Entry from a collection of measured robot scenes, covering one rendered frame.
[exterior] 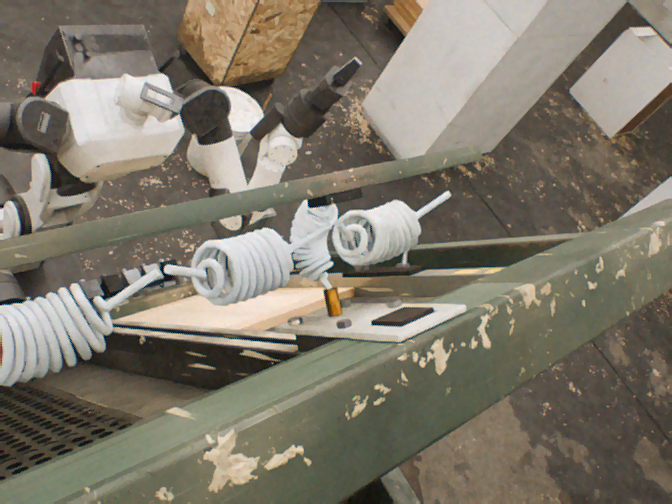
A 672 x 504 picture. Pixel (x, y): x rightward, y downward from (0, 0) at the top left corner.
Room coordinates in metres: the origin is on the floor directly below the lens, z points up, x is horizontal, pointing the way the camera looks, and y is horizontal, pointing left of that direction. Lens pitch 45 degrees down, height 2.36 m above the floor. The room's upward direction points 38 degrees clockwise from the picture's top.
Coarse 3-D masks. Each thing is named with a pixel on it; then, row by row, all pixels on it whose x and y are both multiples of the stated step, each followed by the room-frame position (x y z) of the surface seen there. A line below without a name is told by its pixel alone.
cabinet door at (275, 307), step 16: (288, 288) 1.03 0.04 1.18; (304, 288) 1.01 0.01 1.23; (320, 288) 1.00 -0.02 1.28; (352, 288) 0.98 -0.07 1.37; (176, 304) 0.96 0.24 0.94; (192, 304) 0.96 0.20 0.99; (208, 304) 0.94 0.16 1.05; (240, 304) 0.92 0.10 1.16; (256, 304) 0.91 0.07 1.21; (272, 304) 0.89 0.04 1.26; (288, 304) 0.89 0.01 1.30; (304, 304) 0.86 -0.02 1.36; (320, 304) 0.89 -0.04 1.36; (128, 320) 0.84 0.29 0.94; (144, 320) 0.83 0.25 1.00; (160, 320) 0.82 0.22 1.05; (176, 320) 0.81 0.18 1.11; (192, 320) 0.80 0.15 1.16; (208, 320) 0.80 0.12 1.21; (224, 320) 0.79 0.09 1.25; (240, 320) 0.78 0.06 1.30; (256, 320) 0.76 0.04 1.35; (272, 320) 0.78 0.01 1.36
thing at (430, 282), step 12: (300, 276) 1.06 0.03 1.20; (336, 276) 1.02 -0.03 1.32; (384, 276) 0.97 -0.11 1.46; (396, 276) 0.96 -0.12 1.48; (408, 276) 0.95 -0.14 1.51; (420, 276) 0.95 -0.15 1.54; (432, 276) 0.94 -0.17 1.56; (444, 276) 0.93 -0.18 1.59; (456, 276) 0.92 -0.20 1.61; (468, 276) 0.92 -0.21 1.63; (480, 276) 0.91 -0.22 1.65; (360, 288) 0.98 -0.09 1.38; (372, 288) 0.97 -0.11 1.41; (384, 288) 0.96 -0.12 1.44; (396, 288) 0.95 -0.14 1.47; (408, 288) 0.95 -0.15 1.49; (420, 288) 0.94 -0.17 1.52; (432, 288) 0.93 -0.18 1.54; (444, 288) 0.92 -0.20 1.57; (456, 288) 0.92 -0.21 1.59
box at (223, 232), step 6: (270, 210) 1.45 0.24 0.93; (264, 216) 1.42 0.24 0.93; (270, 216) 1.43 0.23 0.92; (216, 222) 1.39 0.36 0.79; (258, 222) 1.40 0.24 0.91; (264, 222) 1.42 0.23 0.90; (270, 222) 1.45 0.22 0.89; (216, 228) 1.39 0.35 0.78; (222, 228) 1.38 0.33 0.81; (240, 228) 1.35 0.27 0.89; (246, 228) 1.36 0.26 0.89; (252, 228) 1.39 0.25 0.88; (258, 228) 1.41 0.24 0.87; (222, 234) 1.37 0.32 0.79; (228, 234) 1.36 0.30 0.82; (234, 234) 1.35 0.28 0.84; (240, 234) 1.36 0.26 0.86
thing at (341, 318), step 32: (352, 192) 0.51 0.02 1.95; (320, 224) 0.49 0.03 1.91; (320, 256) 0.50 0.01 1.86; (288, 320) 0.45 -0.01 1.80; (320, 320) 0.46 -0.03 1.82; (352, 320) 0.46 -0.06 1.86; (128, 352) 0.55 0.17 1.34; (160, 352) 0.52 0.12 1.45; (192, 352) 0.50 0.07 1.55; (224, 352) 0.48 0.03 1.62; (256, 352) 0.47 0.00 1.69; (288, 352) 0.46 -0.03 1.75; (192, 384) 0.49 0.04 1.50; (224, 384) 0.47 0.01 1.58
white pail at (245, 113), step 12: (240, 96) 2.52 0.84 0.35; (240, 108) 2.45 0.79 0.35; (252, 108) 2.51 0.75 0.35; (264, 108) 2.53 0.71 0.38; (240, 120) 2.38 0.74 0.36; (252, 120) 2.43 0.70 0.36; (240, 132) 2.30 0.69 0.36; (192, 144) 2.31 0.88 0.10; (240, 144) 2.35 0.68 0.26; (192, 156) 2.29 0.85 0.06; (204, 168) 2.28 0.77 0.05
